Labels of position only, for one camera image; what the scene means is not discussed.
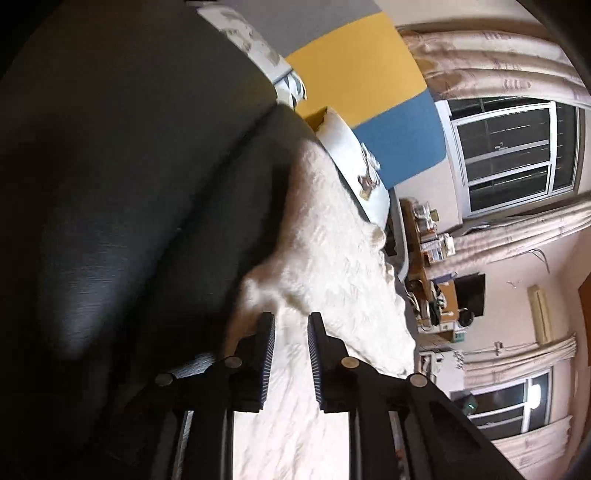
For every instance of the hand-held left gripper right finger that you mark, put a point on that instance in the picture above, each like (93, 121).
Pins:
(316, 364)

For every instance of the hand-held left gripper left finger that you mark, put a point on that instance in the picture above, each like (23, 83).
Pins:
(268, 360)

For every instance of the cream fluffy blanket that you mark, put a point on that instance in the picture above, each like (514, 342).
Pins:
(332, 258)

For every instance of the small white-framed window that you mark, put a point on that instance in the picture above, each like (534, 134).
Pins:
(508, 406)

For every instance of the white storage shelf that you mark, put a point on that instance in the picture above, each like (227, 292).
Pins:
(438, 369)

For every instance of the beige patterned curtain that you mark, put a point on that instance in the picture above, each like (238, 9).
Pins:
(521, 230)
(517, 364)
(489, 64)
(535, 447)

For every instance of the black monitor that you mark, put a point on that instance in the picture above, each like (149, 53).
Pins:
(471, 295)

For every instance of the wooden desk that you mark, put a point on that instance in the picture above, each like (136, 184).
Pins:
(415, 272)

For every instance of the light grey tubular armrest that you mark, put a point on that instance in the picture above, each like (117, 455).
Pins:
(401, 258)

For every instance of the stack of books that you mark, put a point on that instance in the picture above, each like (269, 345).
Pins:
(438, 249)

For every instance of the white deer print pillow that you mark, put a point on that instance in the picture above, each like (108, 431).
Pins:
(351, 161)

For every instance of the large sliding window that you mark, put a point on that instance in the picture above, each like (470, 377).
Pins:
(508, 157)

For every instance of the grey yellow blue backrest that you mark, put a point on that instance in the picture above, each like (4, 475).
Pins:
(360, 78)

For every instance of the white grey print cushion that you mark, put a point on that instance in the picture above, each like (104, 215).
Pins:
(249, 37)

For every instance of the wall air conditioner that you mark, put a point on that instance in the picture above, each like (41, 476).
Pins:
(540, 314)

